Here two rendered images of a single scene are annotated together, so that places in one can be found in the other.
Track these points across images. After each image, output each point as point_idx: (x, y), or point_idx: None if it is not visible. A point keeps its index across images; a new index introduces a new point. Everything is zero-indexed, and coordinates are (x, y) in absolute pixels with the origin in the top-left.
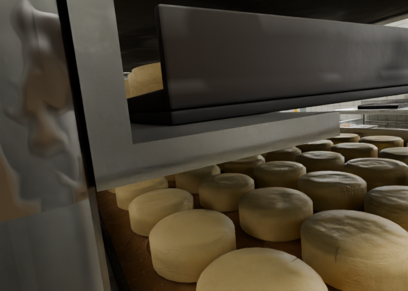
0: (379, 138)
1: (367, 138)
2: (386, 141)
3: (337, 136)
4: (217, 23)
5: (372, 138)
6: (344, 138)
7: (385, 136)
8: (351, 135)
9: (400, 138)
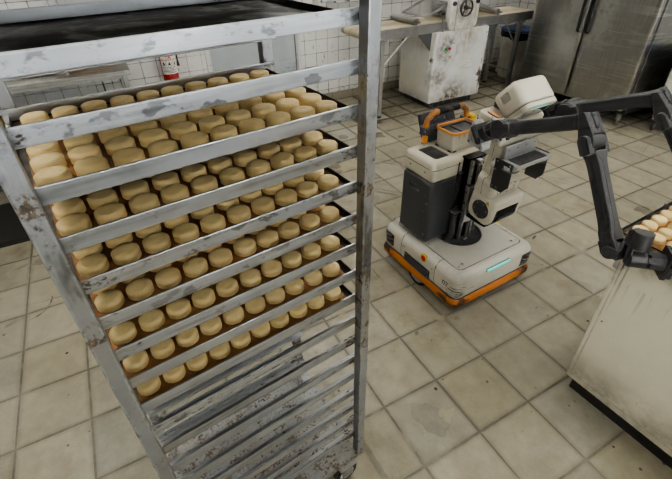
0: (177, 304)
1: (181, 300)
2: (168, 303)
3: (201, 292)
4: None
5: (179, 302)
6: (193, 293)
7: (181, 309)
8: (197, 298)
9: (169, 311)
